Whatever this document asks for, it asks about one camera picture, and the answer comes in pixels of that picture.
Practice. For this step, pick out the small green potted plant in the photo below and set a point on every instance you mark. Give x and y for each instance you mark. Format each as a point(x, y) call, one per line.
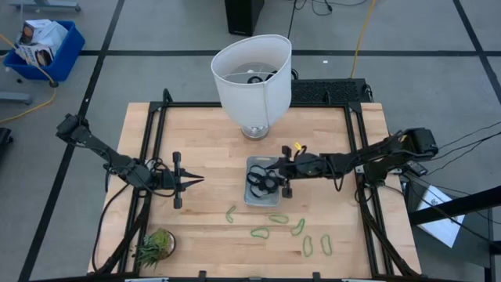
point(156, 246)

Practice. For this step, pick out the white shade table lamp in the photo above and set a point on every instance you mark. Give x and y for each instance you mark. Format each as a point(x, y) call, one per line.
point(254, 98)

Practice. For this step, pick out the black metal table frame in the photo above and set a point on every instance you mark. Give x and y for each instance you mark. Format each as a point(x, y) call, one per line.
point(188, 104)

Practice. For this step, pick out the black perforated computer case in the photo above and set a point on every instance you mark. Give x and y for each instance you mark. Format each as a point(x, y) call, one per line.
point(325, 92)

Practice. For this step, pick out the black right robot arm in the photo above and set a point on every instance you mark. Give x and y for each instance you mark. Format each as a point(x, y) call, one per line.
point(375, 154)

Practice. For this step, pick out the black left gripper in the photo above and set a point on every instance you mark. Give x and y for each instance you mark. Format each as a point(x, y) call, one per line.
point(170, 181)

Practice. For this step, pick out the black beam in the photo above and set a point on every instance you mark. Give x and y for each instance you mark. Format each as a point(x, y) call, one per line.
point(458, 205)

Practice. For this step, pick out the white printed cardboard box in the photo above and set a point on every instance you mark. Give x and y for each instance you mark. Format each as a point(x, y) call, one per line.
point(47, 33)
point(33, 53)

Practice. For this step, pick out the light grey plastic bin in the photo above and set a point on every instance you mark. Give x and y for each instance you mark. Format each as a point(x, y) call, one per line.
point(250, 201)

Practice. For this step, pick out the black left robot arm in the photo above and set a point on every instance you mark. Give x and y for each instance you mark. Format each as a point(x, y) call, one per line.
point(117, 160)

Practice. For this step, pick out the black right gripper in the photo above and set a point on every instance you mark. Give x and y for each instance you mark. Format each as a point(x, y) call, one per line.
point(307, 166)

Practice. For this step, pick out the grey metal bracket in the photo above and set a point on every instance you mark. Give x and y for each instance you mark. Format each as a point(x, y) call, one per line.
point(359, 169)

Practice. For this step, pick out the blue plastic crate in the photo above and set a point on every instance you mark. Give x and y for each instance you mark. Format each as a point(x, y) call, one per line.
point(66, 58)

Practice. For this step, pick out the black power brick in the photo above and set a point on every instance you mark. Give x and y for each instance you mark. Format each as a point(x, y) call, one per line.
point(417, 168)

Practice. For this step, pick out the black tower box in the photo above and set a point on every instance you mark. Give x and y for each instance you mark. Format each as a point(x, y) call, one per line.
point(242, 15)

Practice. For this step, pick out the white paper sheet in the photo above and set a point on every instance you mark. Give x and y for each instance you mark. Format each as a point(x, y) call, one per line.
point(442, 231)

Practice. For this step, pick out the black rubber band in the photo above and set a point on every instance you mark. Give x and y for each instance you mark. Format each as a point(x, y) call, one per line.
point(249, 177)
point(256, 194)

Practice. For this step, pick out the grey metal stand foot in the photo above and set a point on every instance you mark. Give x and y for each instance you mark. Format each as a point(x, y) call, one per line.
point(15, 98)
point(47, 5)

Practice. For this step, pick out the green rubber band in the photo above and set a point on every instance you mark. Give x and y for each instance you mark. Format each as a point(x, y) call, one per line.
point(252, 234)
point(322, 243)
point(303, 244)
point(278, 215)
point(298, 227)
point(228, 216)

